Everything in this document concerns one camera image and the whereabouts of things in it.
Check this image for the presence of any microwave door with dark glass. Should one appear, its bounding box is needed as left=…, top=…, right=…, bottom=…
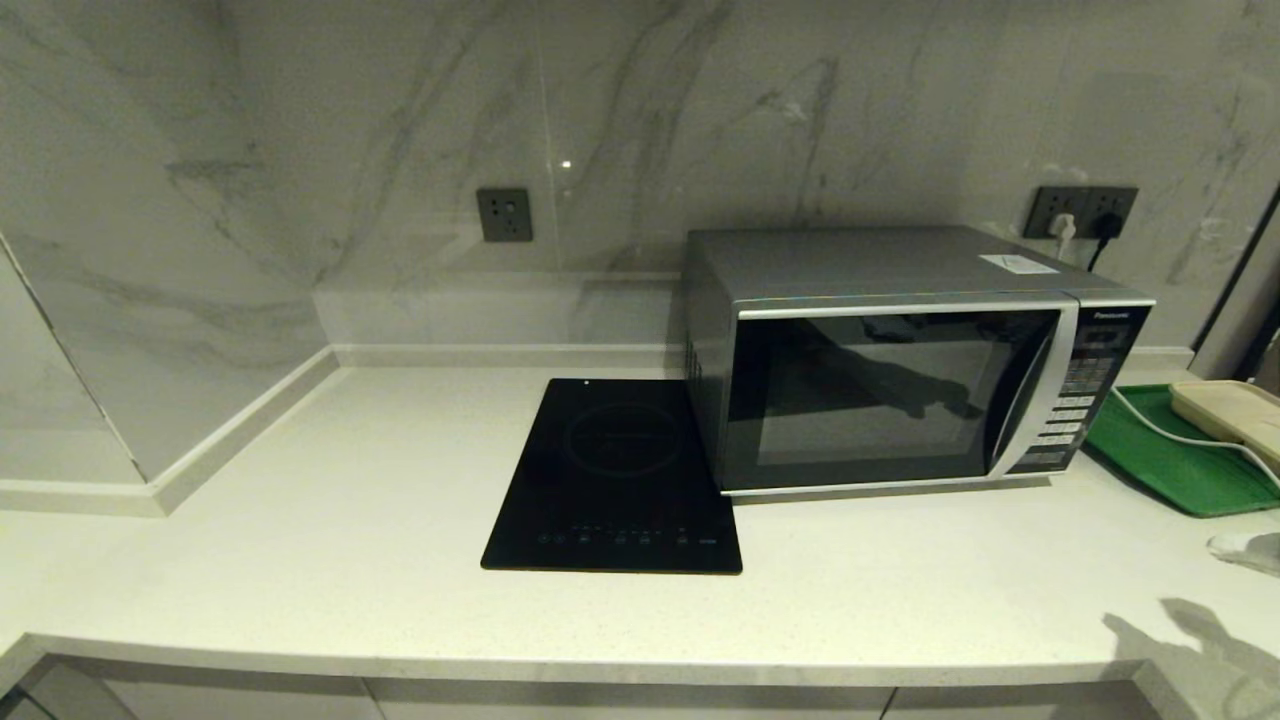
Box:
left=720, top=300, right=1081, bottom=497

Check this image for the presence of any silver Panasonic microwave oven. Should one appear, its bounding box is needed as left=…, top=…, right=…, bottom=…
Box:
left=685, top=226, right=1157, bottom=499

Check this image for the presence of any green plastic tray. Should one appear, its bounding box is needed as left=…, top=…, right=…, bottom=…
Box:
left=1085, top=385, right=1280, bottom=518

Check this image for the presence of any black induction cooktop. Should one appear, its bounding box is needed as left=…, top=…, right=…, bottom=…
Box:
left=481, top=378, right=744, bottom=575

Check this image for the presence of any angled cabinet corner panel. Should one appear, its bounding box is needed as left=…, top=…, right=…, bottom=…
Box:
left=15, top=662, right=136, bottom=720

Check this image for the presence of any white power cable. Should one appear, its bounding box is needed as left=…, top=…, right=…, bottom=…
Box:
left=1112, top=388, right=1280, bottom=493

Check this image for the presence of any dark door frame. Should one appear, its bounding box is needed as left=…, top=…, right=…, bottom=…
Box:
left=1188, top=178, right=1280, bottom=386

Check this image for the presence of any grey double wall socket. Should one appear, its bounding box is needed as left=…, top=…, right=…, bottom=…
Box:
left=1024, top=186, right=1139, bottom=241

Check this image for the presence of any grey single wall socket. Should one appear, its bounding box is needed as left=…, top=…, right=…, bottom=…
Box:
left=476, top=187, right=534, bottom=243

